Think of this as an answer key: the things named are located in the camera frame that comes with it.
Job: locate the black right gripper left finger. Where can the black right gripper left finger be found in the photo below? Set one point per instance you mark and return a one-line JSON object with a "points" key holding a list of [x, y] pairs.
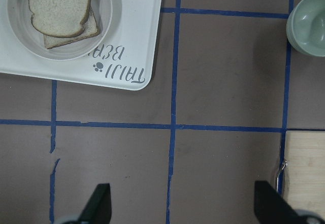
{"points": [[99, 207]]}

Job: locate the bread slice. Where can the bread slice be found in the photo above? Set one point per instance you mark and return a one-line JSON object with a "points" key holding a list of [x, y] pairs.
{"points": [[90, 30], [59, 18]]}

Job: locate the cream round plate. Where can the cream round plate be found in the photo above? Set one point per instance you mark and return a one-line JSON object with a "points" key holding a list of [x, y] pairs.
{"points": [[19, 15]]}

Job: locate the wooden cutting board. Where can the wooden cutting board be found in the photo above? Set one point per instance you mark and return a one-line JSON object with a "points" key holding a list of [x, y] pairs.
{"points": [[304, 171]]}

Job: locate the bread slice on plate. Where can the bread slice on plate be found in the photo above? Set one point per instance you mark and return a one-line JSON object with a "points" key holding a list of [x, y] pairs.
{"points": [[90, 30]]}

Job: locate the green bowl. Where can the green bowl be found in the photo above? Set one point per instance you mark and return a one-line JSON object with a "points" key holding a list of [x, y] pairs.
{"points": [[305, 28]]}

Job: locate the cream bear tray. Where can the cream bear tray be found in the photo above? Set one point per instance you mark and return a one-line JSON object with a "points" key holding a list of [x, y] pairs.
{"points": [[124, 59]]}

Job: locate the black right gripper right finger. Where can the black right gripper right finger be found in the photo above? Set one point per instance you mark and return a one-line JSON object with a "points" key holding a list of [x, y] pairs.
{"points": [[270, 207]]}

